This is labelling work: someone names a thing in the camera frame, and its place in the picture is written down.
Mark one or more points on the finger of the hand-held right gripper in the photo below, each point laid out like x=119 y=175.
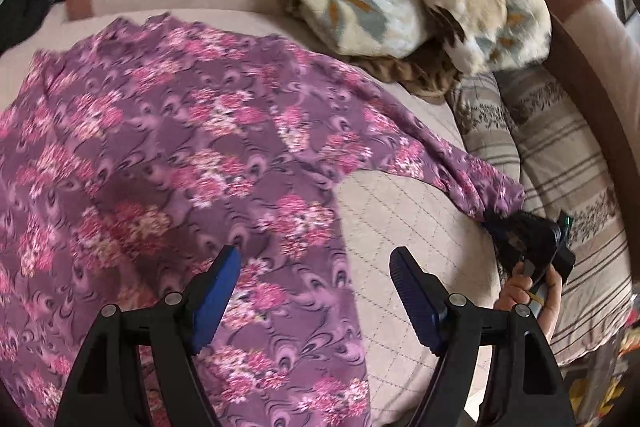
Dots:
x=505 y=234

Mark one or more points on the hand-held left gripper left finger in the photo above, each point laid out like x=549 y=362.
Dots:
x=221 y=294

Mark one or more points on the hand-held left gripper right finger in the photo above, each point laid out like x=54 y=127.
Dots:
x=414 y=292

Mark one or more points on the purple floral garment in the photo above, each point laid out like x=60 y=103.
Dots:
x=165 y=167

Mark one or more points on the pile of black clothes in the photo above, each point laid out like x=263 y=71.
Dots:
x=25 y=12

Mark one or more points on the person's right hand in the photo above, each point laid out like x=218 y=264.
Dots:
x=515 y=294

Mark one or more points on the large striped cushion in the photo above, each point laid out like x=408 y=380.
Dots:
x=565 y=157

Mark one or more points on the small striped cushion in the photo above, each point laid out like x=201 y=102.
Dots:
x=480 y=122

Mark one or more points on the brown patterned cloth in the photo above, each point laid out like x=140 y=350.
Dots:
x=415 y=74

